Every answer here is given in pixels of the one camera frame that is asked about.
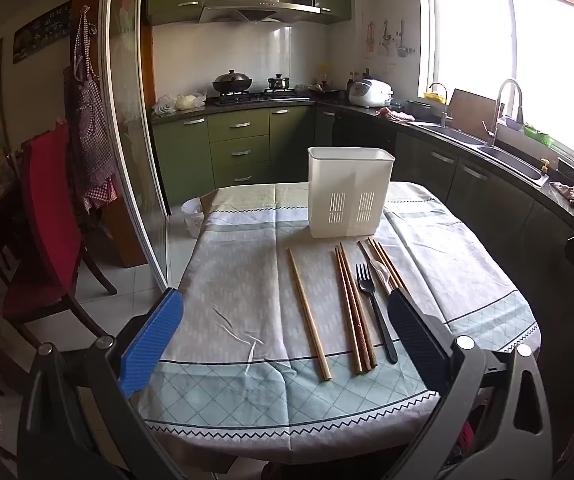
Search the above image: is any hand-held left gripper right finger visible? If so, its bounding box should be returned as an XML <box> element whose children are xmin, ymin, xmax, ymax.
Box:
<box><xmin>386</xmin><ymin>290</ymin><xmax>554</xmax><ymax>480</ymax></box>

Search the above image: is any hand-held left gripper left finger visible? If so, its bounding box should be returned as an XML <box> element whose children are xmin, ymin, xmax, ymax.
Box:
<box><xmin>16</xmin><ymin>286</ymin><xmax>186</xmax><ymax>480</ymax></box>

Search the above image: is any black plastic fork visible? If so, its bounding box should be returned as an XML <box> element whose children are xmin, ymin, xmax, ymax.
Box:
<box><xmin>355</xmin><ymin>262</ymin><xmax>399</xmax><ymax>365</ymax></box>

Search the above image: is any brown patterned wooden chopstick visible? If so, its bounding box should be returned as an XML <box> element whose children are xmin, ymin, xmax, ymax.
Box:
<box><xmin>335</xmin><ymin>246</ymin><xmax>364</xmax><ymax>375</ymax></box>
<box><xmin>339</xmin><ymin>242</ymin><xmax>378</xmax><ymax>374</ymax></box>

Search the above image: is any translucent white plastic spoon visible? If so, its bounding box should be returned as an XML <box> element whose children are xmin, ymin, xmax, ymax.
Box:
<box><xmin>357</xmin><ymin>240</ymin><xmax>396</xmax><ymax>296</ymax></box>

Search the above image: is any orange-brown ridged chopstick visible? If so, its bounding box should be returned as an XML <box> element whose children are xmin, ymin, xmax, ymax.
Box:
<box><xmin>366</xmin><ymin>237</ymin><xmax>404</xmax><ymax>295</ymax></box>
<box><xmin>372</xmin><ymin>240</ymin><xmax>411</xmax><ymax>295</ymax></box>

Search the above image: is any light bamboo chopstick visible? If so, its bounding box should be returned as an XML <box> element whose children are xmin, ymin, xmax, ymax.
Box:
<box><xmin>287</xmin><ymin>246</ymin><xmax>334</xmax><ymax>382</ymax></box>

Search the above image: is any white plastic utensil holder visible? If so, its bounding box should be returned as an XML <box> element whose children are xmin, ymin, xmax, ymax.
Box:
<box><xmin>308</xmin><ymin>146</ymin><xmax>396</xmax><ymax>240</ymax></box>

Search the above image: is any brown rag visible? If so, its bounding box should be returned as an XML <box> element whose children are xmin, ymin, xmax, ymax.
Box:
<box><xmin>550</xmin><ymin>181</ymin><xmax>574</xmax><ymax>210</ymax></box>

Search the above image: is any dark green sink cabinet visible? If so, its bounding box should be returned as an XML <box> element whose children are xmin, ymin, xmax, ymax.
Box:
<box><xmin>315</xmin><ymin>107</ymin><xmax>574</xmax><ymax>361</ymax></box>

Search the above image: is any pale green patterned tablecloth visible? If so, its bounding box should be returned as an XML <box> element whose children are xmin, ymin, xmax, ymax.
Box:
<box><xmin>134</xmin><ymin>180</ymin><xmax>542</xmax><ymax>466</ymax></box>

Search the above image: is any stainless steel double sink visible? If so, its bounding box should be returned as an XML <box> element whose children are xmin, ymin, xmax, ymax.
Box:
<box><xmin>417</xmin><ymin>122</ymin><xmax>550</xmax><ymax>187</ymax></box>

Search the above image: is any green plastic tray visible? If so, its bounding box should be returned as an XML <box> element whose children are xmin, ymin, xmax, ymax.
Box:
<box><xmin>523</xmin><ymin>124</ymin><xmax>553</xmax><ymax>146</ymax></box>

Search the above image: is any white trash bin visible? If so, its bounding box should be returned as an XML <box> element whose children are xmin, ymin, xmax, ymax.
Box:
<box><xmin>181</xmin><ymin>198</ymin><xmax>206</xmax><ymax>240</ymax></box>

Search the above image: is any tall chrome faucet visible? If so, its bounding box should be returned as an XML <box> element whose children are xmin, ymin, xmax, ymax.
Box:
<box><xmin>482</xmin><ymin>78</ymin><xmax>524</xmax><ymax>147</ymax></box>

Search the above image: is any wooden cutting board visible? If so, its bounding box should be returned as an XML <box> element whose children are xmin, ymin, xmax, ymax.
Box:
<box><xmin>448</xmin><ymin>88</ymin><xmax>506</xmax><ymax>134</ymax></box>

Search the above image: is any glass sliding door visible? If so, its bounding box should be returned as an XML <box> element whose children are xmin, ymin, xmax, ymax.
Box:
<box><xmin>94</xmin><ymin>0</ymin><xmax>171</xmax><ymax>292</ymax></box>

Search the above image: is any kitchen window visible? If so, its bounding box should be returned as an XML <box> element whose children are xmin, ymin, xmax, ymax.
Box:
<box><xmin>419</xmin><ymin>0</ymin><xmax>574</xmax><ymax>162</ymax></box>

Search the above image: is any small chrome faucet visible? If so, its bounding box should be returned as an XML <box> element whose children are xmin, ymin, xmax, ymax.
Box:
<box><xmin>428</xmin><ymin>82</ymin><xmax>454</xmax><ymax>129</ymax></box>

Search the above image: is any green drawer cabinet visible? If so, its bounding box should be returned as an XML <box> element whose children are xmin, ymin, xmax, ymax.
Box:
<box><xmin>151</xmin><ymin>103</ymin><xmax>317</xmax><ymax>207</ymax></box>

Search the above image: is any grey pot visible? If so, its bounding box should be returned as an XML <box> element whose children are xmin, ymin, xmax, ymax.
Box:
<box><xmin>404</xmin><ymin>99</ymin><xmax>448</xmax><ymax>119</ymax></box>

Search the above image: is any checkered apron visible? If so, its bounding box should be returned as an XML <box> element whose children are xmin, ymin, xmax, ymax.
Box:
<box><xmin>64</xmin><ymin>6</ymin><xmax>118</xmax><ymax>212</ymax></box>

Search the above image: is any pink dish cloth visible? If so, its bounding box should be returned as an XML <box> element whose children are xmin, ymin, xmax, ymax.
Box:
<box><xmin>376</xmin><ymin>106</ymin><xmax>416</xmax><ymax>122</ymax></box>

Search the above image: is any white rice cooker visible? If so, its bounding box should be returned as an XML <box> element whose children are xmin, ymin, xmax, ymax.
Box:
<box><xmin>348</xmin><ymin>79</ymin><xmax>395</xmax><ymax>109</ymax></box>

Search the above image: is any black gas stove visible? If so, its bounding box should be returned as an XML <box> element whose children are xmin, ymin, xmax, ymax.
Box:
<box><xmin>214</xmin><ymin>89</ymin><xmax>298</xmax><ymax>106</ymax></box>

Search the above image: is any black wok with lid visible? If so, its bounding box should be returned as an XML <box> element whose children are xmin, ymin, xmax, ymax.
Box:
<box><xmin>212</xmin><ymin>70</ymin><xmax>252</xmax><ymax>96</ymax></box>

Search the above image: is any dark wall calendar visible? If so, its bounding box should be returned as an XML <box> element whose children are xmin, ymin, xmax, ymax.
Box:
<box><xmin>13</xmin><ymin>2</ymin><xmax>73</xmax><ymax>65</ymax></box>

